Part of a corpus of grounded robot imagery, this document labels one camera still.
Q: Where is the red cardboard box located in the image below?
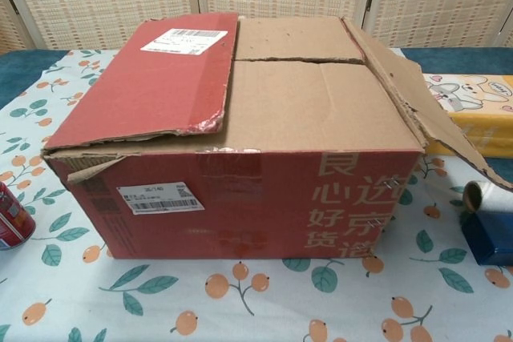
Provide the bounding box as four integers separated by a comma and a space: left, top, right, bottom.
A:
42, 11, 513, 261

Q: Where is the orange cartoon tissue pack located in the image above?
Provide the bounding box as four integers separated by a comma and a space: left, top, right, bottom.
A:
422, 72, 513, 159

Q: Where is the blue rectangular box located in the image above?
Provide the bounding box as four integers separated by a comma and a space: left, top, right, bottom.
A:
460, 193, 513, 267

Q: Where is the red drink can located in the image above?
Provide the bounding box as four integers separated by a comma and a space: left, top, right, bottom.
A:
0, 180, 37, 251

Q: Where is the floral tablecloth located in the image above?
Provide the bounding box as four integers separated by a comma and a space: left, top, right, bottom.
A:
0, 47, 513, 342

